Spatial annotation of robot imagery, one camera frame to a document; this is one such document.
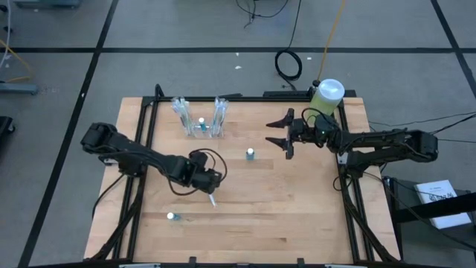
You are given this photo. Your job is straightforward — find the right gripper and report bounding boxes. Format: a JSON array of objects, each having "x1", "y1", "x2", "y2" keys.
[{"x1": 265, "y1": 108, "x2": 317, "y2": 160}]

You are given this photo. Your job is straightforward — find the pink toothbrush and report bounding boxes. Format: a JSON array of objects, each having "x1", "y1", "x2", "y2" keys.
[{"x1": 221, "y1": 98, "x2": 230, "y2": 137}]

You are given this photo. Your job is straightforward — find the light blue toothbrush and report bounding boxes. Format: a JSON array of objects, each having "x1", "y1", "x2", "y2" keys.
[{"x1": 213, "y1": 97, "x2": 221, "y2": 136}]

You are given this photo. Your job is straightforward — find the clear acrylic toothbrush holder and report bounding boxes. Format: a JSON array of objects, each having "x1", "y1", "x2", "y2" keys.
[{"x1": 170, "y1": 95, "x2": 230, "y2": 139}]

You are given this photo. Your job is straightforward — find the green label wipes canister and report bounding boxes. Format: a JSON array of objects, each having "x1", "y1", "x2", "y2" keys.
[{"x1": 307, "y1": 78, "x2": 346, "y2": 118}]

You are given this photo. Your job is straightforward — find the black side cart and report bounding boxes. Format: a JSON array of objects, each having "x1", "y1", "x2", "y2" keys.
[{"x1": 382, "y1": 174, "x2": 476, "y2": 268}]

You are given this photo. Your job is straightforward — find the white booklet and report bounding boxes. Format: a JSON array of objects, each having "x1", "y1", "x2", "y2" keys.
[{"x1": 413, "y1": 179, "x2": 472, "y2": 230}]

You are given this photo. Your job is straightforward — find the black floor object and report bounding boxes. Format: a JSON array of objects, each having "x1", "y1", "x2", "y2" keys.
[{"x1": 0, "y1": 116, "x2": 16, "y2": 148}]

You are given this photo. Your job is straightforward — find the blue-grey equipment base bar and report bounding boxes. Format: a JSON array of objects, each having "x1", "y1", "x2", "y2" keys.
[
  {"x1": 0, "y1": 82, "x2": 39, "y2": 96},
  {"x1": 13, "y1": 0, "x2": 81, "y2": 9}
]

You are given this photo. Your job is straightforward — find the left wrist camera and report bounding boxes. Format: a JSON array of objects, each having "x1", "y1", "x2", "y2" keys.
[{"x1": 188, "y1": 150, "x2": 209, "y2": 168}]

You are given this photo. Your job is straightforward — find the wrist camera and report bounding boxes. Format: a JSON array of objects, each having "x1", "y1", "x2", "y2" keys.
[
  {"x1": 314, "y1": 115, "x2": 338, "y2": 148},
  {"x1": 188, "y1": 150, "x2": 209, "y2": 168}
]

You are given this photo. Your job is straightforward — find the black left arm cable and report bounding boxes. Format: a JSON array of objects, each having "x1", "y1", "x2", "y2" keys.
[{"x1": 167, "y1": 147, "x2": 228, "y2": 197}]

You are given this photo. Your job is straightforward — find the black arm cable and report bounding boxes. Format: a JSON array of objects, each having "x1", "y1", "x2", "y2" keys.
[
  {"x1": 167, "y1": 147, "x2": 228, "y2": 197},
  {"x1": 300, "y1": 107, "x2": 341, "y2": 130}
]

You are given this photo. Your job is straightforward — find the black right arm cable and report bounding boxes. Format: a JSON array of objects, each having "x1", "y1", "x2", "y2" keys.
[{"x1": 300, "y1": 107, "x2": 341, "y2": 130}]

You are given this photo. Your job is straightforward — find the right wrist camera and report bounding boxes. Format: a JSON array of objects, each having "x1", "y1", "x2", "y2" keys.
[{"x1": 314, "y1": 115, "x2": 338, "y2": 148}]

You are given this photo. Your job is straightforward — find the black aluminium table frame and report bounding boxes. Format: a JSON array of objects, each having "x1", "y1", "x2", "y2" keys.
[{"x1": 83, "y1": 83, "x2": 401, "y2": 268}]

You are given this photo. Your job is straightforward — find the black coiled cable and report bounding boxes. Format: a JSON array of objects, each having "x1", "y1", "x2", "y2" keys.
[{"x1": 274, "y1": 0, "x2": 304, "y2": 91}]

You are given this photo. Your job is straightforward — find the yellow hanging cable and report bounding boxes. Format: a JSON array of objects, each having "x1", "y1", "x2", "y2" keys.
[{"x1": 315, "y1": 0, "x2": 347, "y2": 83}]

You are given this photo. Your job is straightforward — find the thin black hanging cable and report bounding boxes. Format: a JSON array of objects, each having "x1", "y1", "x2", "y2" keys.
[{"x1": 234, "y1": 0, "x2": 290, "y2": 29}]

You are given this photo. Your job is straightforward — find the yellow floor cable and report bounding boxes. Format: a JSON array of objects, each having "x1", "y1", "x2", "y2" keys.
[{"x1": 0, "y1": 38, "x2": 35, "y2": 83}]

